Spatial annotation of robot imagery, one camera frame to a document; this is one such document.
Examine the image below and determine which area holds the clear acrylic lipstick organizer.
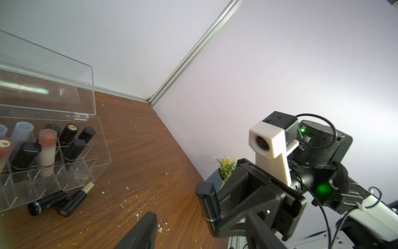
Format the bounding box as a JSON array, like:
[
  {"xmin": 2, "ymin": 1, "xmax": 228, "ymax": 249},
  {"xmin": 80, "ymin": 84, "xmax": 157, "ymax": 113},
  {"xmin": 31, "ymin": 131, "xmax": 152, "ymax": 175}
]
[{"xmin": 1, "ymin": 31, "xmax": 111, "ymax": 212}]

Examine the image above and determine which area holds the black lipstick pair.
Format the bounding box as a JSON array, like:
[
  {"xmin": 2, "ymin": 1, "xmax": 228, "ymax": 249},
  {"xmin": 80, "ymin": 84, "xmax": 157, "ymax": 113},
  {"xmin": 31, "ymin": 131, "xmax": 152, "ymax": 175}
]
[
  {"xmin": 58, "ymin": 123, "xmax": 79, "ymax": 146},
  {"xmin": 43, "ymin": 123, "xmax": 61, "ymax": 137}
]

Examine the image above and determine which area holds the black lipstick gold band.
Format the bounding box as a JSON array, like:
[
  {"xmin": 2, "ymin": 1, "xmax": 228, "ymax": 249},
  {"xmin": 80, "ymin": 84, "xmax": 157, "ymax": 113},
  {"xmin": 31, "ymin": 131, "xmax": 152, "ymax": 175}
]
[{"xmin": 63, "ymin": 139, "xmax": 87, "ymax": 164}]

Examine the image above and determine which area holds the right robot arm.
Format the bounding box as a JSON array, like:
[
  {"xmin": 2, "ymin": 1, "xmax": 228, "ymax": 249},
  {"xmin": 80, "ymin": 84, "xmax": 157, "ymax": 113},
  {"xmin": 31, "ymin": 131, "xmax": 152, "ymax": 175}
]
[{"xmin": 196, "ymin": 112, "xmax": 398, "ymax": 249}]

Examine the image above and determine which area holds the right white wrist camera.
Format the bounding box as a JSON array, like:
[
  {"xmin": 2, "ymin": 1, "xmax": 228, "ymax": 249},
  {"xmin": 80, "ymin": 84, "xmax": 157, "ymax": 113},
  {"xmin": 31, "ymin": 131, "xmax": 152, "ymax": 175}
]
[{"xmin": 249, "ymin": 111, "xmax": 299, "ymax": 187}]

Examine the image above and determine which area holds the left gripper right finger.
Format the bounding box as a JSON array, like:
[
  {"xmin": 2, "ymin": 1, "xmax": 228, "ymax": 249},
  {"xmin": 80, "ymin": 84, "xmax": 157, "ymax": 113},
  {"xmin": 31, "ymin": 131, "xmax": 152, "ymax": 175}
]
[{"xmin": 245, "ymin": 213, "xmax": 286, "ymax": 249}]

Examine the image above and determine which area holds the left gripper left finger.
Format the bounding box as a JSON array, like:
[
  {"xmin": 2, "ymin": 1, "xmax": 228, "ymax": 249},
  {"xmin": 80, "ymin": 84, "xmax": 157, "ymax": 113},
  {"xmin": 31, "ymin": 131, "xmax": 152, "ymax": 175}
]
[{"xmin": 115, "ymin": 212, "xmax": 158, "ymax": 249}]

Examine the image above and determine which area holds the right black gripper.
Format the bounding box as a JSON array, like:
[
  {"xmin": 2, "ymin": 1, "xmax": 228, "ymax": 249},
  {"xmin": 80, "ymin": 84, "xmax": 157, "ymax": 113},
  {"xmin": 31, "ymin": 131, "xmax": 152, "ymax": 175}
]
[{"xmin": 214, "ymin": 119, "xmax": 353, "ymax": 241}]

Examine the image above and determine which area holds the green artificial plant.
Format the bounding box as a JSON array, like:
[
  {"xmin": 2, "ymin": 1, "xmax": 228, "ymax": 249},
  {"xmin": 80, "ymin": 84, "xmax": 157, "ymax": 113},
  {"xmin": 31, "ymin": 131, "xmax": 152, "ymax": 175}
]
[{"xmin": 213, "ymin": 156, "xmax": 237, "ymax": 182}]

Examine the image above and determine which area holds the pink lipstick tube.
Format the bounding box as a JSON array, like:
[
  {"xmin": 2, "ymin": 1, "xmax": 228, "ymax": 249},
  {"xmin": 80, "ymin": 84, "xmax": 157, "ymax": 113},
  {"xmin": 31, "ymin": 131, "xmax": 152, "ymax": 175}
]
[
  {"xmin": 0, "ymin": 137, "xmax": 13, "ymax": 173},
  {"xmin": 39, "ymin": 129, "xmax": 57, "ymax": 177}
]

